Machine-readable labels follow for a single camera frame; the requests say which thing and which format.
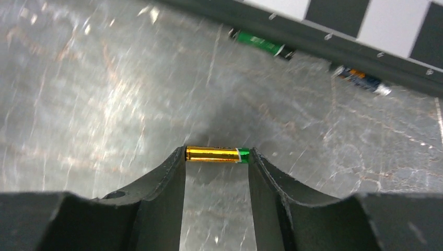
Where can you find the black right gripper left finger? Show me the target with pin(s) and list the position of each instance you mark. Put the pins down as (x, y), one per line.
(143, 215)

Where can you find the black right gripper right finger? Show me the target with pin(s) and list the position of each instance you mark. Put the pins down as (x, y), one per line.
(289, 215)

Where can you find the gold green battery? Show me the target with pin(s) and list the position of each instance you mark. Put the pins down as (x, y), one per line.
(217, 154)

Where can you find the blue orange battery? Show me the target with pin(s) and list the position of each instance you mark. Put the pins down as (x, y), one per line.
(362, 80)

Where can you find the black white checkerboard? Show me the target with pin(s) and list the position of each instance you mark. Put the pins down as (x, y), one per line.
(396, 41)

